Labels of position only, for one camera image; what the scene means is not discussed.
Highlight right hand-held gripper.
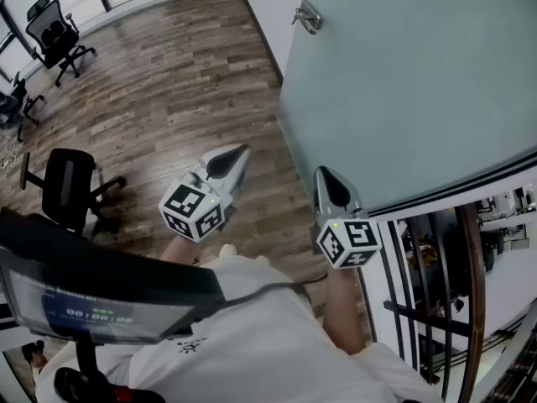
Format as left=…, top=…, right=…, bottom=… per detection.
left=312, top=165, right=383, bottom=270

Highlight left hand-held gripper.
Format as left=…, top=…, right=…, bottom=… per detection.
left=158, top=143, right=252, bottom=243

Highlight frosted glass door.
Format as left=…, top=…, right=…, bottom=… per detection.
left=276, top=0, right=537, bottom=222

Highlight silver door handle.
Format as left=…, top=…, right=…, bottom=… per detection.
left=292, top=0, right=323, bottom=36

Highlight person's left forearm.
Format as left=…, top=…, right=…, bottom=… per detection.
left=160, top=235, right=199, bottom=267

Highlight person's right forearm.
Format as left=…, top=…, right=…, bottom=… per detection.
left=321, top=265, right=371, bottom=356

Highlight black padded office chair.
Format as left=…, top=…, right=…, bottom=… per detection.
left=18, top=147, right=128, bottom=239

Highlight black railing with wooden handrail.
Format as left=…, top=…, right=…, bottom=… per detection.
left=378, top=201, right=537, bottom=403

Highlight black chest-mounted screen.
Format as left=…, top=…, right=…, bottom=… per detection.
left=0, top=211, right=227, bottom=347

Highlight person's white shirt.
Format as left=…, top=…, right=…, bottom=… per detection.
left=35, top=253, right=446, bottom=403

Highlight black mesh chair with headrest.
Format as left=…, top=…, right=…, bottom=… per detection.
left=24, top=0, right=98, bottom=88

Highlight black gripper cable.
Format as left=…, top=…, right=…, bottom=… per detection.
left=217, top=271, right=333, bottom=310

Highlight white cables on floor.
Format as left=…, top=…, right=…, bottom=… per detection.
left=0, top=138, right=21, bottom=172

